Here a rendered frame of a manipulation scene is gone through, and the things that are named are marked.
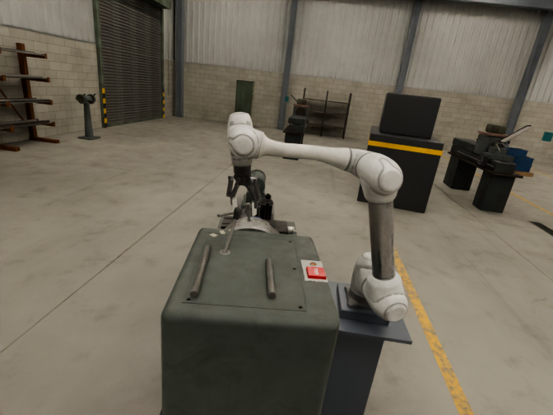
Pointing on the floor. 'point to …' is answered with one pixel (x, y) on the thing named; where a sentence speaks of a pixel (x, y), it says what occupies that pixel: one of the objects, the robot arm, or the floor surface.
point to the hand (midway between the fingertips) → (243, 208)
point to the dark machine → (408, 146)
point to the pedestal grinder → (87, 115)
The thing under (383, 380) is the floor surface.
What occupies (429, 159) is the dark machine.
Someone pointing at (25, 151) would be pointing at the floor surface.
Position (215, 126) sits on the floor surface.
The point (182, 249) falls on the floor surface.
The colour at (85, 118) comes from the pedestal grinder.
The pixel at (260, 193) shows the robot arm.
